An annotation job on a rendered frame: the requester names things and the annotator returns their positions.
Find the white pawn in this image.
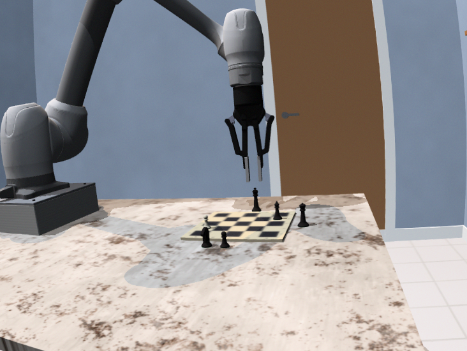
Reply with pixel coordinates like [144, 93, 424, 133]
[204, 215, 211, 229]

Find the black and cream chessboard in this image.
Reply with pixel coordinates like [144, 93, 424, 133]
[181, 211, 296, 243]

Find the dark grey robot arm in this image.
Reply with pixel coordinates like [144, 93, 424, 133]
[0, 0, 265, 200]

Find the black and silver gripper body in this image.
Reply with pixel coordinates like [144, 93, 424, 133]
[233, 85, 266, 127]

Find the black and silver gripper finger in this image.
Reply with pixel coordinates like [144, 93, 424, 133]
[251, 113, 274, 182]
[225, 114, 250, 183]

